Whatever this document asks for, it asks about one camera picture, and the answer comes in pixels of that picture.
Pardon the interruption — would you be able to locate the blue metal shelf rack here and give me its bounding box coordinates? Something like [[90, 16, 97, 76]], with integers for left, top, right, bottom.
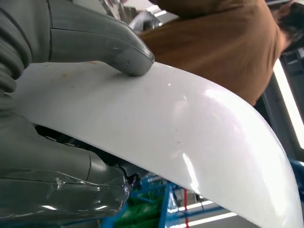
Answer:
[[101, 174, 238, 228]]

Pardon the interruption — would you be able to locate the person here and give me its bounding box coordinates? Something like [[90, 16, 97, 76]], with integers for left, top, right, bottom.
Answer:
[[139, 0, 304, 107]]

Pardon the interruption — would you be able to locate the green plastic crate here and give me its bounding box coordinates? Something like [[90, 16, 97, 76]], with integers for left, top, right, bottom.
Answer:
[[114, 194, 165, 228]]

